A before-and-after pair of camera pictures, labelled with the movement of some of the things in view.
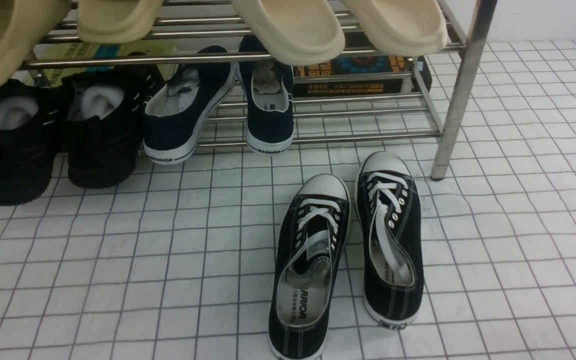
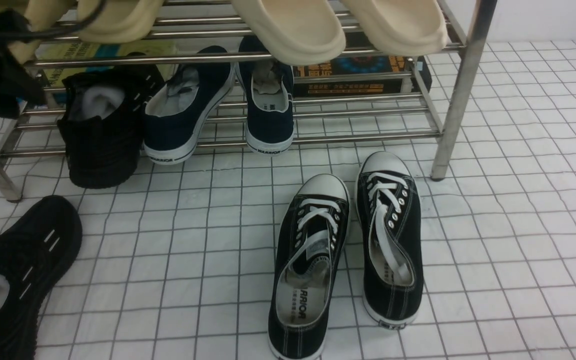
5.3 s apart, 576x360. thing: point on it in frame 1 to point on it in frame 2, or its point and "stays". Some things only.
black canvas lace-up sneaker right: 390,215 stays
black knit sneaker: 12,144 to 7,276
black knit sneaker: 103,111 stays
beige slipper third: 301,32 stays
